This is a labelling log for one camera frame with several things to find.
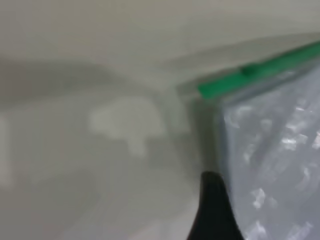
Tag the clear plastic zip bag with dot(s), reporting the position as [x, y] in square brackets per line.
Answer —
[275, 150]

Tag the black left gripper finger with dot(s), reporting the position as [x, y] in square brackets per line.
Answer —
[215, 212]

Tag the green zipper slider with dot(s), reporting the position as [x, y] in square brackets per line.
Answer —
[250, 70]

